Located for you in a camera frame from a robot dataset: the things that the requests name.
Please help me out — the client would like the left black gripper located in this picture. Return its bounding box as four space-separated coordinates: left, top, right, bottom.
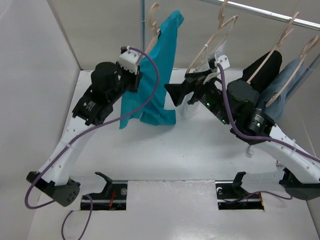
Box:
108 60 143 103

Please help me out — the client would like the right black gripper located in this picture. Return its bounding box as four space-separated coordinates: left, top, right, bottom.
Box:
164 68 233 125

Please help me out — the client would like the teal t shirt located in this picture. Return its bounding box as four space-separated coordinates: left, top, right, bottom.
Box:
119 10 184 129

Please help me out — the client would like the beige wooden hanger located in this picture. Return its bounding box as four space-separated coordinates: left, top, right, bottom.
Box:
145 2 161 54

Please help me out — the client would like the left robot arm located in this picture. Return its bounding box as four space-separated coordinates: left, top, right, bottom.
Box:
26 61 142 207

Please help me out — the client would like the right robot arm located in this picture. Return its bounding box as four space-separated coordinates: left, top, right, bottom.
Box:
164 76 320 201

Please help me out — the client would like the white hanging shirt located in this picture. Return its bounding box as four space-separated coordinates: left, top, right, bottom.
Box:
179 41 228 118

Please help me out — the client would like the hanger holding white shirt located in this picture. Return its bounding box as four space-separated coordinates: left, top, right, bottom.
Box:
184 0 239 76

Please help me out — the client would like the black hanging shirt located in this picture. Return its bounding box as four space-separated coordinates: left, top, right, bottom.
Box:
241 50 283 94

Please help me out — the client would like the light blue hanging shirt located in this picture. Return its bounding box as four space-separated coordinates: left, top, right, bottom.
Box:
256 57 306 122

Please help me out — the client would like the hanger holding black shirt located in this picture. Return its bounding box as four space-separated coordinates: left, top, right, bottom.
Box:
246 11 300 84

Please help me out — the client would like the hanger holding blue shirt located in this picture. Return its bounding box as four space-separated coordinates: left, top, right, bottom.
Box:
263 35 319 108

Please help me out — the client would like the left rack pole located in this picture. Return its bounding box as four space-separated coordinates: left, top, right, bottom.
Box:
139 0 146 51

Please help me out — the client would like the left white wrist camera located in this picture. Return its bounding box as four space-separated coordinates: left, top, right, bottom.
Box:
118 46 141 75

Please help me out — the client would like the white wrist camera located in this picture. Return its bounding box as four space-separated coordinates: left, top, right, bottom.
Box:
118 46 141 75
208 52 230 72

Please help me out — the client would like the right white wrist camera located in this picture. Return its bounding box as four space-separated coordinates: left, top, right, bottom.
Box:
208 52 230 72

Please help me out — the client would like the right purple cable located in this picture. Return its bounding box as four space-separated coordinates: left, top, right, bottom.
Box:
216 62 320 201

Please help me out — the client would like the purple cable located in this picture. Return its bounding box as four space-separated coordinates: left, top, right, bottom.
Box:
216 62 320 201
24 46 161 240

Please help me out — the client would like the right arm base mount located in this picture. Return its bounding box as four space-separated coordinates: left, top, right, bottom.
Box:
215 172 265 210

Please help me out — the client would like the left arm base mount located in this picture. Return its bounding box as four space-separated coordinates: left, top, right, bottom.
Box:
80 171 128 211

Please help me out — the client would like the horizontal metal rack rail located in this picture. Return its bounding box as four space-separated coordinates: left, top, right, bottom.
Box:
199 0 320 31

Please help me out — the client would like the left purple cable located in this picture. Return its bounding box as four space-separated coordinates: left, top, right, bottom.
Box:
24 46 161 240

